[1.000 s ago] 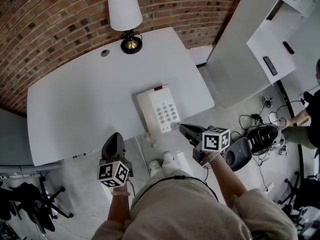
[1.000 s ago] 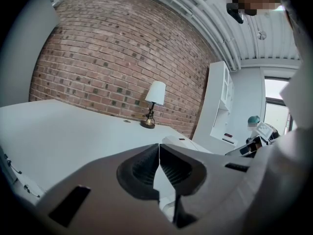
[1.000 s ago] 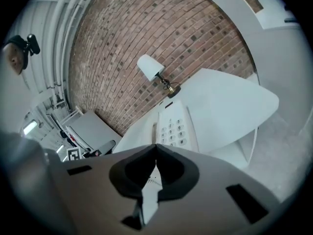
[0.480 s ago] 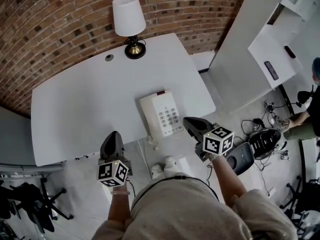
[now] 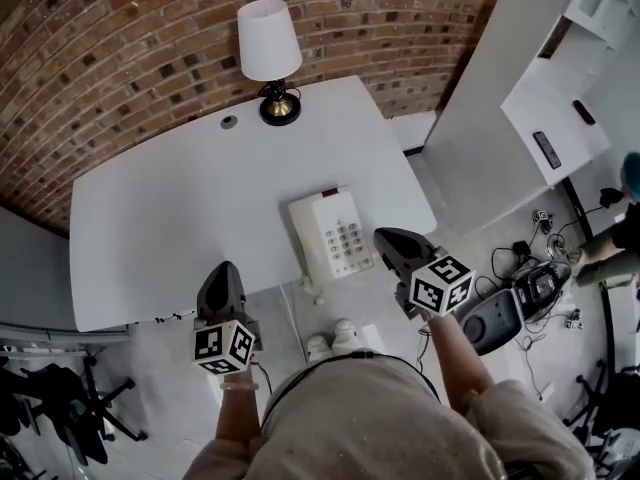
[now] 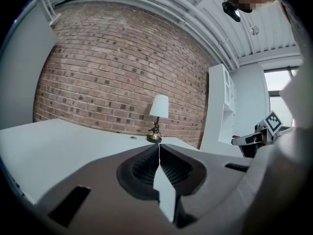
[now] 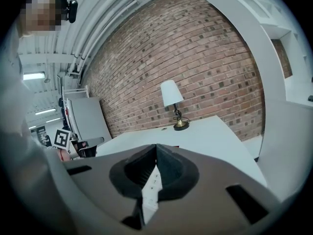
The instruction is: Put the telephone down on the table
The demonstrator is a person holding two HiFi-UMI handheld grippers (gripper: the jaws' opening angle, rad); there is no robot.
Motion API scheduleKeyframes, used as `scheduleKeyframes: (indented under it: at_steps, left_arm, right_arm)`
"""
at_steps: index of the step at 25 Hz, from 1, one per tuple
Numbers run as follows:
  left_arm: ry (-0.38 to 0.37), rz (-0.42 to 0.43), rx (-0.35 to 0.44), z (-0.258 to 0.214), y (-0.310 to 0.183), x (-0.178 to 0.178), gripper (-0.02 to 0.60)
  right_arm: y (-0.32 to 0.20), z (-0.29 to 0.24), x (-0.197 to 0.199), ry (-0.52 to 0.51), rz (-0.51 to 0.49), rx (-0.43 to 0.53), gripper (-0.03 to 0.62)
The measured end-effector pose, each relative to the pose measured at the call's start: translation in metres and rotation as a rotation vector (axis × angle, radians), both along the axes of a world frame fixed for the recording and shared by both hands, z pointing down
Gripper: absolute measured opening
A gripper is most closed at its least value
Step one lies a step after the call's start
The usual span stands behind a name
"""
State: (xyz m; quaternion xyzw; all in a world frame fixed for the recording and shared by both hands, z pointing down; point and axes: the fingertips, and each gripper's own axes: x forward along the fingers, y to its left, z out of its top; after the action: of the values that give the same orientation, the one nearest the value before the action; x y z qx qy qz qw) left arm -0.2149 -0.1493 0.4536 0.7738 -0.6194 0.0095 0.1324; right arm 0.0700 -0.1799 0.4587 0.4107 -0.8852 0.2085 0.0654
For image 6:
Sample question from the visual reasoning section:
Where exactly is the person's beige sweatshirt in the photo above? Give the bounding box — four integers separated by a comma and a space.
244, 0, 313, 235

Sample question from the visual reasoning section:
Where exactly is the white metal rack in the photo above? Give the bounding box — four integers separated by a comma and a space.
40, 0, 62, 25

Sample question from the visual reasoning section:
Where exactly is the grey partition panel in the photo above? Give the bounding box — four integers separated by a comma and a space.
0, 0, 58, 131

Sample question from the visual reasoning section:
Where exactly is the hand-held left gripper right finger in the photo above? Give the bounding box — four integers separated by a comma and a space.
158, 143, 256, 230

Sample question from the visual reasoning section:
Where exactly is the white desk with drawers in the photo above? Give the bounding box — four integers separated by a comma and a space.
0, 118, 245, 205

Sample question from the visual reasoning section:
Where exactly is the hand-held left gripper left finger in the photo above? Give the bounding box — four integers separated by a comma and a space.
34, 143, 177, 235

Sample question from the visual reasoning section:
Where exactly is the white shelf cabinet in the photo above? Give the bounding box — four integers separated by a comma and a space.
200, 63, 245, 156

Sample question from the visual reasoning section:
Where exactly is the window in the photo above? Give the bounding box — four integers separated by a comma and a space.
263, 67, 300, 128

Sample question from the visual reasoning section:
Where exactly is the white shade table lamp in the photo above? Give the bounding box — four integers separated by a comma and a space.
146, 94, 170, 144

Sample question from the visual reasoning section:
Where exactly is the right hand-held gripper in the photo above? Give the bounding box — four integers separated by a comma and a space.
231, 110, 284, 146

